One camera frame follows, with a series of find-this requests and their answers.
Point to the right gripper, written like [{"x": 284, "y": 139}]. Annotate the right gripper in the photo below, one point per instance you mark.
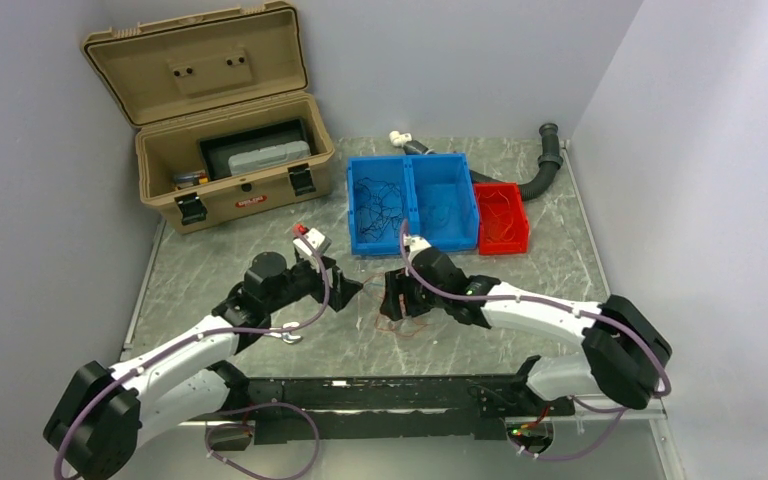
[{"x": 398, "y": 282}]

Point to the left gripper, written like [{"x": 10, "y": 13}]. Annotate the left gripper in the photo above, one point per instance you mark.
[{"x": 342, "y": 290}]

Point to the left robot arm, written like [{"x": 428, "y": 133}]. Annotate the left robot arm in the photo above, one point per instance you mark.
[{"x": 106, "y": 413}]

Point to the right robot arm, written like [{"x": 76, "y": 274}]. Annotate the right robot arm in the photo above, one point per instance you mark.
[{"x": 614, "y": 350}]

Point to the silver open-end wrench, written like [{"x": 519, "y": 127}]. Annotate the silver open-end wrench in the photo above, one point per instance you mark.
[{"x": 287, "y": 333}]

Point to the blue double plastic bin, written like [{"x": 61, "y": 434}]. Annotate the blue double plastic bin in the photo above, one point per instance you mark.
[{"x": 434, "y": 193}]

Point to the red plastic bin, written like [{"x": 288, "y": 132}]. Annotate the red plastic bin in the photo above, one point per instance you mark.
[{"x": 503, "y": 224}]

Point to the white pipe fitting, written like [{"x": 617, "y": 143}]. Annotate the white pipe fitting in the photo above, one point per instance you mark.
[{"x": 399, "y": 139}]

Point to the black tray in toolbox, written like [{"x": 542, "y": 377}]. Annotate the black tray in toolbox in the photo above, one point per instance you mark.
[{"x": 217, "y": 150}]

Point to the yellow black tool in toolbox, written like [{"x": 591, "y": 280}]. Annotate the yellow black tool in toolbox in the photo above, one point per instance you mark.
[{"x": 190, "y": 179}]

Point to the tan plastic toolbox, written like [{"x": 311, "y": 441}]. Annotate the tan plastic toolbox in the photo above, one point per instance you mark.
[{"x": 182, "y": 80}]

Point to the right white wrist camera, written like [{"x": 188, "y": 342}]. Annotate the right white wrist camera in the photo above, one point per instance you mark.
[{"x": 412, "y": 245}]

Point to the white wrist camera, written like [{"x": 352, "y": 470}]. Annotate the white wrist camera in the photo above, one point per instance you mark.
[
  {"x": 310, "y": 243},
  {"x": 412, "y": 245}
]

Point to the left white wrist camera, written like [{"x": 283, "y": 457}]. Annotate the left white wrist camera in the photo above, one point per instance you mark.
[{"x": 310, "y": 243}]

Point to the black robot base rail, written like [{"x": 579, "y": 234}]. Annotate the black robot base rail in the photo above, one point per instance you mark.
[{"x": 380, "y": 407}]

